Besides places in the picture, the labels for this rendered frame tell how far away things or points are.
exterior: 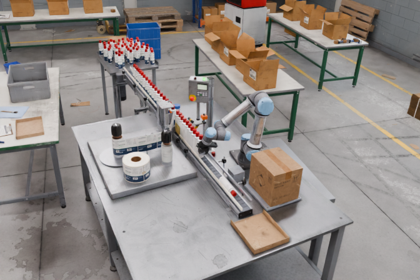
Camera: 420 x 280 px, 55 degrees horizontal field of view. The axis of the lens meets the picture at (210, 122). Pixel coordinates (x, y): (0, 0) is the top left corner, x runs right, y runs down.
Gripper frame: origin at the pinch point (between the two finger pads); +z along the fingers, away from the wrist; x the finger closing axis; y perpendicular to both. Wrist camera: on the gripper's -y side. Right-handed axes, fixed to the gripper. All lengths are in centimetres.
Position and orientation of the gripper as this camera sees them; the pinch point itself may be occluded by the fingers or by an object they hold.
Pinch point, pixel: (202, 153)
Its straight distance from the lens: 328.2
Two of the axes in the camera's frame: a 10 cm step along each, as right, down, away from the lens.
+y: -8.9, 1.9, -4.0
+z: -2.5, 5.4, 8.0
